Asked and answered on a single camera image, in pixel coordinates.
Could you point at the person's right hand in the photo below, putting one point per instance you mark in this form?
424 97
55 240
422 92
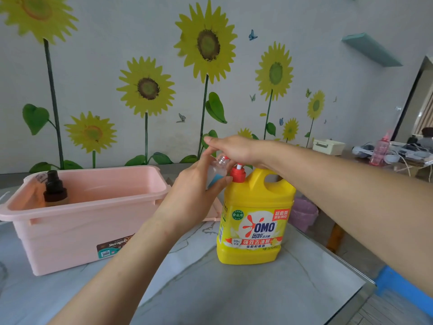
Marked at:
244 149

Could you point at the person's left hand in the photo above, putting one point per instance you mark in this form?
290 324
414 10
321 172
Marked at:
184 203

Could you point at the person's right fingers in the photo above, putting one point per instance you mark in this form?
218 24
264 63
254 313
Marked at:
216 142

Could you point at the person's left thumb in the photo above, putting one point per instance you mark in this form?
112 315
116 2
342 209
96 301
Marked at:
220 186

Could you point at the small clear plastic bottle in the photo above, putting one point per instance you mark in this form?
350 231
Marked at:
217 170

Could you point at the yellow detergent bottle red pump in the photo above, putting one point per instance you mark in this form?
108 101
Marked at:
254 226

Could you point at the person's right forearm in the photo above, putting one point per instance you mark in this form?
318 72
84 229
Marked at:
348 203

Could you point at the person's left forearm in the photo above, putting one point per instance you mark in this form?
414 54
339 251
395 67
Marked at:
125 270

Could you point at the pink storage box lid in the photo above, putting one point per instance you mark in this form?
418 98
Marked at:
213 213

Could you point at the pink waste bin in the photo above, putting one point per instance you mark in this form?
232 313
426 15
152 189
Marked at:
302 214

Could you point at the cream lidded box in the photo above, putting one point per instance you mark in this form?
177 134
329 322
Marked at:
328 147

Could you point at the wooden side table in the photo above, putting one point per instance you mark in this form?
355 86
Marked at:
335 238

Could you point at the pink plastic storage box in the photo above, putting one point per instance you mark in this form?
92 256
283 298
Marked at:
84 226

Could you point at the pink spray bottle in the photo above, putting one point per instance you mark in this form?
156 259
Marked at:
380 150

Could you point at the dark brown pump bottle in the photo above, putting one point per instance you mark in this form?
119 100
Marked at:
55 191

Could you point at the white power strip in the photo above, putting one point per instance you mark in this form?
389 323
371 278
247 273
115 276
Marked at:
411 150

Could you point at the blue plastic stool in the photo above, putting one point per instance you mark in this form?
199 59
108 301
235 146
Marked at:
402 287

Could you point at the sunflower wall stickers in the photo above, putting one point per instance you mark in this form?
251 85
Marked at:
206 42

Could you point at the teal wall shelf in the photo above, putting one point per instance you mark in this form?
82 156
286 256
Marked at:
370 49

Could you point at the dark door frame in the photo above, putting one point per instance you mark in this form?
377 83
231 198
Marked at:
407 98

